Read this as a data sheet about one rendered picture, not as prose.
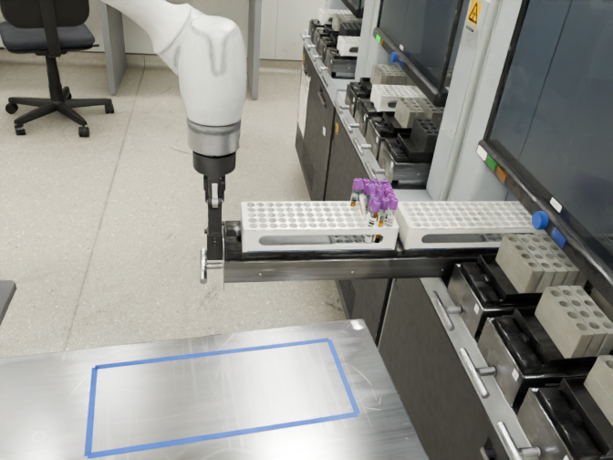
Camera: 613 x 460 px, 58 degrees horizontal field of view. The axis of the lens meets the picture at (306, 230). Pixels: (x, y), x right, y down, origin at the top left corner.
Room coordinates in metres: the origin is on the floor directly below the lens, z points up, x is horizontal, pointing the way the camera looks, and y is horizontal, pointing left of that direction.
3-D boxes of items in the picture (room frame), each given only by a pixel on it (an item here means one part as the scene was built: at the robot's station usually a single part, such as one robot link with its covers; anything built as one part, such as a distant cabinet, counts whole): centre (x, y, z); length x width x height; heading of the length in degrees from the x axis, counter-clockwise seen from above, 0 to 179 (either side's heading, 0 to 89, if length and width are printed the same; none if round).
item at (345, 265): (0.94, -0.15, 0.78); 0.73 x 0.14 x 0.09; 102
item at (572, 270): (0.85, -0.46, 0.85); 0.12 x 0.02 x 0.06; 12
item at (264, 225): (0.91, -0.02, 0.83); 0.30 x 0.10 x 0.06; 102
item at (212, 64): (0.88, 0.18, 1.14); 0.13 x 0.11 x 0.16; 19
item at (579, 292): (0.69, -0.47, 0.85); 0.12 x 0.02 x 0.06; 11
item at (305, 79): (2.68, 0.09, 0.43); 0.27 x 0.02 x 0.36; 12
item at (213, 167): (0.87, 0.17, 0.96); 0.08 x 0.07 x 0.09; 12
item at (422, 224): (0.98, -0.33, 0.83); 0.30 x 0.10 x 0.06; 102
